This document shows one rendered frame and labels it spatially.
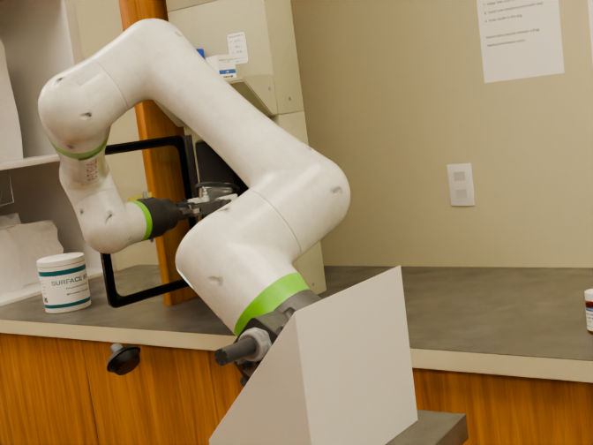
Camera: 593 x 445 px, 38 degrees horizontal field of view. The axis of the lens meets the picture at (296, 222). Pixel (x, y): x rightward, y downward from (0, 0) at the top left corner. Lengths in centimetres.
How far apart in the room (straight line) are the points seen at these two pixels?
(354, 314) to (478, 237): 125
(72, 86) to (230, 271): 45
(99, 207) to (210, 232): 64
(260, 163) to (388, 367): 36
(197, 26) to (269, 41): 23
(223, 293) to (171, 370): 95
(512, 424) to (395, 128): 105
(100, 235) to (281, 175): 65
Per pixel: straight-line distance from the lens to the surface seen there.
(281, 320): 119
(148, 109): 234
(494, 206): 237
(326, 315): 113
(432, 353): 169
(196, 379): 212
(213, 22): 226
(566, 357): 159
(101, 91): 149
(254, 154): 135
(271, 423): 115
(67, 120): 148
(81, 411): 248
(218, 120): 140
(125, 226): 188
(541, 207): 232
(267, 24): 216
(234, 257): 124
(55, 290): 251
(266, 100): 211
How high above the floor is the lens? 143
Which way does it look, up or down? 8 degrees down
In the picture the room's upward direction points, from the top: 7 degrees counter-clockwise
